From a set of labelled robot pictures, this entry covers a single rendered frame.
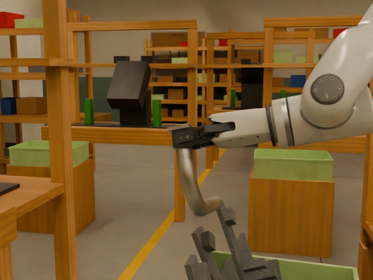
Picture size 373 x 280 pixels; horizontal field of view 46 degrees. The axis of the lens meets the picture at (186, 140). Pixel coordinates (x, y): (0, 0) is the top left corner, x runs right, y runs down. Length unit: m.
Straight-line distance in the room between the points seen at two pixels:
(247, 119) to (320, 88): 0.13
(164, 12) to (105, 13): 1.63
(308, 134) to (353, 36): 0.16
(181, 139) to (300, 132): 0.20
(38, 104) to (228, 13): 6.53
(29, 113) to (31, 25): 1.17
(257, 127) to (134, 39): 11.53
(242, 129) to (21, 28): 5.87
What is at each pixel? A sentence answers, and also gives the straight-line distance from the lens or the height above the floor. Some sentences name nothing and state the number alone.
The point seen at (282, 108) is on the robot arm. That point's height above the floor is 1.43.
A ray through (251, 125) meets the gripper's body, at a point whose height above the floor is 1.40.
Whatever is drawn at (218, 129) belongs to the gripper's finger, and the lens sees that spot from 0.73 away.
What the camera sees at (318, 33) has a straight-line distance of 8.53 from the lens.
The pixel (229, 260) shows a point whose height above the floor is 1.04.
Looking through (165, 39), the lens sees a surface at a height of 2.23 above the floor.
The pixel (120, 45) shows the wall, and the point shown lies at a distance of 12.34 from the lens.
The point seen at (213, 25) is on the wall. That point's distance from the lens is 11.72.
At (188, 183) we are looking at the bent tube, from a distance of 0.78.
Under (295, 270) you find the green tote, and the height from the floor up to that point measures 0.93.
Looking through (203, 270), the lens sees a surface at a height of 1.15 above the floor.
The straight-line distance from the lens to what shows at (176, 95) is 11.24.
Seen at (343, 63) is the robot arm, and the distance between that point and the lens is 0.69.
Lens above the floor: 1.49
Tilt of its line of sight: 9 degrees down
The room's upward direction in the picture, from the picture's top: straight up
